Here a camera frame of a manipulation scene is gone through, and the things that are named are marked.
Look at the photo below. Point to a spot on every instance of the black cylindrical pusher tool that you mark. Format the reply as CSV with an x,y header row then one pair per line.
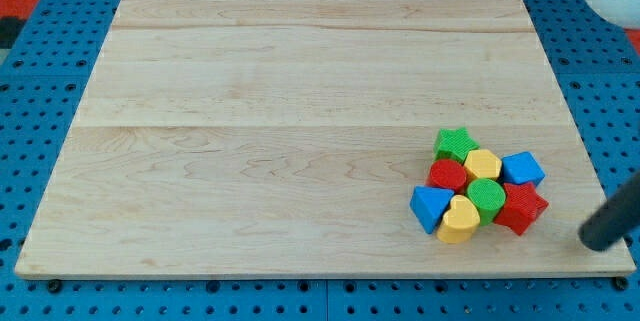
x,y
613,219

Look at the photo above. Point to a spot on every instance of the yellow heart block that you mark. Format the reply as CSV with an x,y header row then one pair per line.
x,y
459,222

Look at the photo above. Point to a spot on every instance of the red star block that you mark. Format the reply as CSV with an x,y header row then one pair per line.
x,y
522,207

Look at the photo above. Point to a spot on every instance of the blue cube block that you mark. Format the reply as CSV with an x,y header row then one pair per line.
x,y
521,168

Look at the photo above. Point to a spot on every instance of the green cylinder block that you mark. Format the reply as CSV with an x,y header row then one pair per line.
x,y
488,197

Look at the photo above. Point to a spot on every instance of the yellow hexagon block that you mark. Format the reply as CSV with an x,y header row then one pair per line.
x,y
482,164

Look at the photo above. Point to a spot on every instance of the red cylinder block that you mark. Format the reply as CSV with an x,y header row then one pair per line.
x,y
447,174

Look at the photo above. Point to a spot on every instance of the green star block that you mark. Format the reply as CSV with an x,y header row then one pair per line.
x,y
454,144

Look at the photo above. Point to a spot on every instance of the blue triangle block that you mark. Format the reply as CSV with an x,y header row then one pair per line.
x,y
429,204

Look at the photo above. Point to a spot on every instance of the wooden board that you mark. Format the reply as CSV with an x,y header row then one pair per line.
x,y
282,139

